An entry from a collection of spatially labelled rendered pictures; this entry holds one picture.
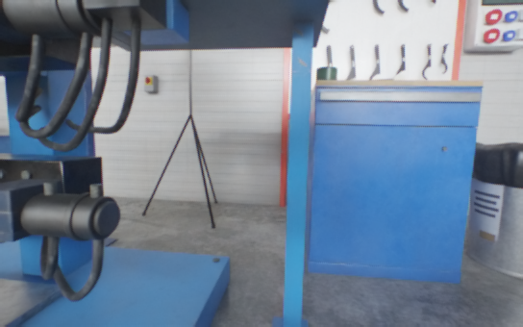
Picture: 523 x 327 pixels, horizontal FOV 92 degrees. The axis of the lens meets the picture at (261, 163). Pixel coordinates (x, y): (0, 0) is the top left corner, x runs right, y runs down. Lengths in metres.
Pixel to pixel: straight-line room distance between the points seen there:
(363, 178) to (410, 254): 0.43
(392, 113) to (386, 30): 1.44
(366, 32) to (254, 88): 1.08
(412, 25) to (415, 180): 1.67
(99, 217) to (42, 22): 0.44
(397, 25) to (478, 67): 0.78
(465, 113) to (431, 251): 0.65
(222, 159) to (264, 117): 0.58
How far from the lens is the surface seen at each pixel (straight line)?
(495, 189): 1.78
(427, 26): 2.79
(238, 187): 2.53
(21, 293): 1.23
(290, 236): 0.84
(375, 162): 1.30
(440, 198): 1.44
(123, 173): 3.00
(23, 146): 1.28
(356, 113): 1.27
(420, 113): 1.36
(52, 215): 0.75
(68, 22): 0.73
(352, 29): 2.60
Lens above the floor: 0.69
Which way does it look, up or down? 7 degrees down
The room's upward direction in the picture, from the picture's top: 1 degrees clockwise
